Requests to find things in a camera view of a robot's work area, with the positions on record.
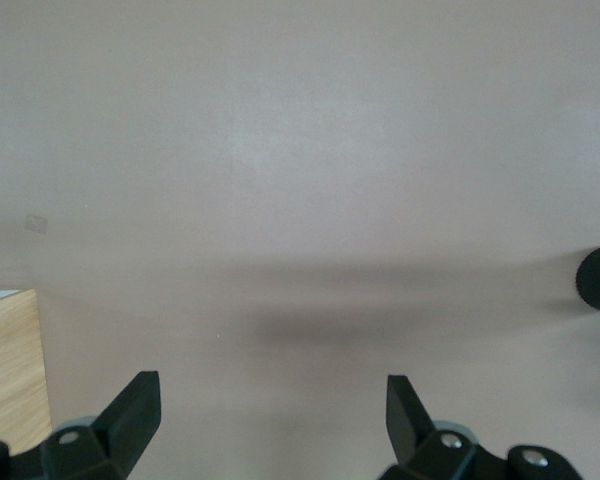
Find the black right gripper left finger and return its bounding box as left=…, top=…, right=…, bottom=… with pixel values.
left=39, top=370, right=162, bottom=480

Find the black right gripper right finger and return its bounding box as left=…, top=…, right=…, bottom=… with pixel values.
left=379, top=374, right=481, bottom=480

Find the light wooden drawer cabinet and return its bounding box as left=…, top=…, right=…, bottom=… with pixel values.
left=0, top=288, right=54, bottom=446

